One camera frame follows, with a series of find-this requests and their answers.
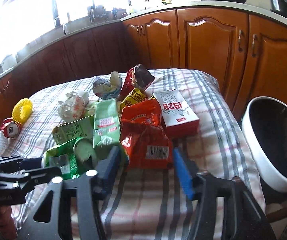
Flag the blue-white wrapper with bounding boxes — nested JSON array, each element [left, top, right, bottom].
[[92, 72, 123, 100]]

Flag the yellow foam net sleeve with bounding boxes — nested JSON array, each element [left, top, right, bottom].
[[12, 98, 33, 125]]

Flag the green drink carton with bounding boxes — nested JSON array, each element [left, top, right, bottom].
[[93, 99, 129, 165]]

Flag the white paper ball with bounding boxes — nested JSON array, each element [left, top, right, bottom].
[[57, 90, 89, 122]]

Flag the white red 1928 box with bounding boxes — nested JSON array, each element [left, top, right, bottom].
[[153, 89, 200, 139]]

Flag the red crushed can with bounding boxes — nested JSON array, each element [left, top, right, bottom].
[[0, 118, 21, 139]]

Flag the yellow snack packet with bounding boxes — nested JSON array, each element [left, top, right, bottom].
[[120, 88, 155, 110]]

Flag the wooden lower cabinets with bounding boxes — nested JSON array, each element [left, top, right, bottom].
[[0, 7, 287, 126]]

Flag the green spout pouch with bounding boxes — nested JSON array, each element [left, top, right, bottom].
[[42, 114, 99, 181]]

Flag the red snack bag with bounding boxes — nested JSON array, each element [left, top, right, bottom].
[[120, 64, 155, 96]]

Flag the white foam net left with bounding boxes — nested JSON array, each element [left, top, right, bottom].
[[0, 131, 9, 156]]

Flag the orange snack bag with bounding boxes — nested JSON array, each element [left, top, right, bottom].
[[120, 99, 173, 170]]

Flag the white round trash bin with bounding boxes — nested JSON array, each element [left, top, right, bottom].
[[242, 96, 287, 193]]

